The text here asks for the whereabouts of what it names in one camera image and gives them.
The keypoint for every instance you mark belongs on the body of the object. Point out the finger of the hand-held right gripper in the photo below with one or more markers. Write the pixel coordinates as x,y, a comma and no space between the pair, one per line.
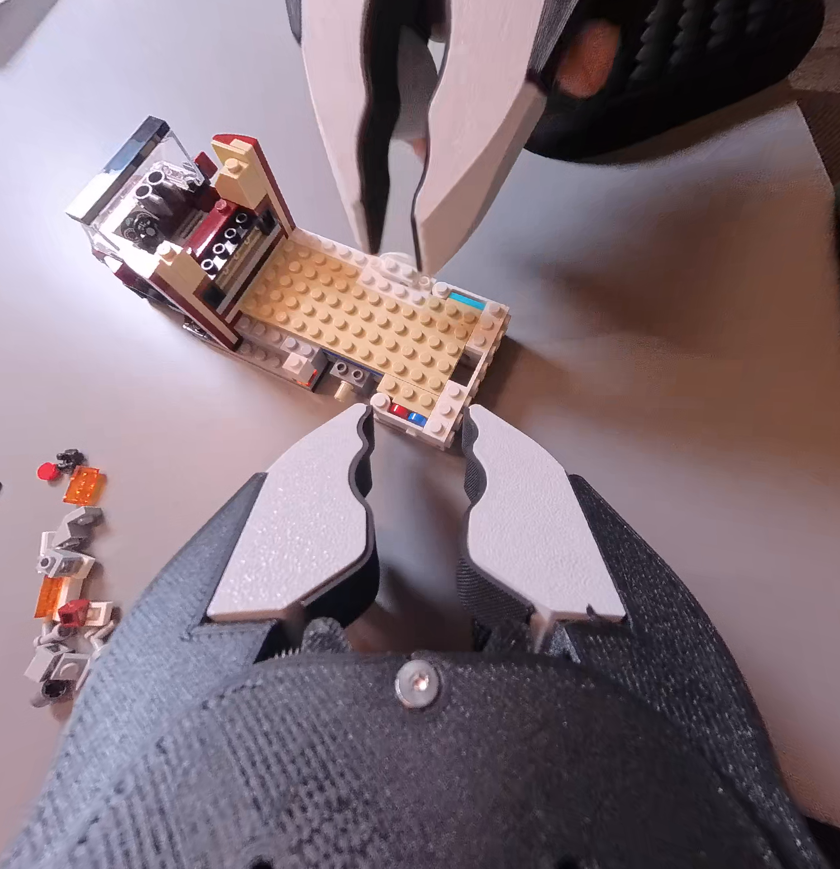
481,102
335,81

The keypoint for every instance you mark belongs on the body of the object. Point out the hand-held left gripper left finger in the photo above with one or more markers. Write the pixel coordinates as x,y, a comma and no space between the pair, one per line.
298,529

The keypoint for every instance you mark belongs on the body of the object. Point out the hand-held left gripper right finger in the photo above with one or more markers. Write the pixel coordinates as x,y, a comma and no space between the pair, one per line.
542,536

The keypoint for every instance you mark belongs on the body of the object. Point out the white wheel arch brick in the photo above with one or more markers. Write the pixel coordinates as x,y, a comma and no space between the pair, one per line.
393,263

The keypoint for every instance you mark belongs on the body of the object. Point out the toy brick truck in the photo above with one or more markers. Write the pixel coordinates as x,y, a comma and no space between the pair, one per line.
366,319

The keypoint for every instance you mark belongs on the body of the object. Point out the orange transparent brick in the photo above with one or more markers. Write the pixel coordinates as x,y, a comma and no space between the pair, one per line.
85,486

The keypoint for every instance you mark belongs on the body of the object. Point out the pile of small loose bricks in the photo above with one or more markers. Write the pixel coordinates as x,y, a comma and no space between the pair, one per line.
63,563

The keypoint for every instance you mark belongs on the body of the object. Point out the black piece with red stud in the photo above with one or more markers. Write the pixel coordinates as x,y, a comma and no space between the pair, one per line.
48,470

